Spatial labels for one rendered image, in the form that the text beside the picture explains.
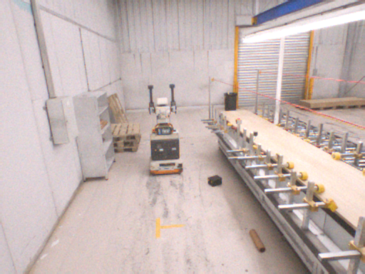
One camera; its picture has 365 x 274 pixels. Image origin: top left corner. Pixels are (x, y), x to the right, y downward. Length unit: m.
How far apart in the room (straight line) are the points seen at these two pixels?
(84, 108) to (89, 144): 0.64
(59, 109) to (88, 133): 1.08
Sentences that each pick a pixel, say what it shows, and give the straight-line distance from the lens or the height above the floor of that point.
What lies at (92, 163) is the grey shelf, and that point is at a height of 0.36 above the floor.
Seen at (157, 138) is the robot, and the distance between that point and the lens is 4.47.
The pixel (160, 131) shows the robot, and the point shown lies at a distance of 4.39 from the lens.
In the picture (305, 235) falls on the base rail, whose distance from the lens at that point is 2.33.
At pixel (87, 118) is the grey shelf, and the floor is 1.18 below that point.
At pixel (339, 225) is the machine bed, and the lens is 2.37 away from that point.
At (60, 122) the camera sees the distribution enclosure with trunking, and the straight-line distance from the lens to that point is 3.60.
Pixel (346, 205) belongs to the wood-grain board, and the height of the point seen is 0.90.
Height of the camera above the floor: 2.07
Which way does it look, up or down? 18 degrees down
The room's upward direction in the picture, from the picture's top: 3 degrees counter-clockwise
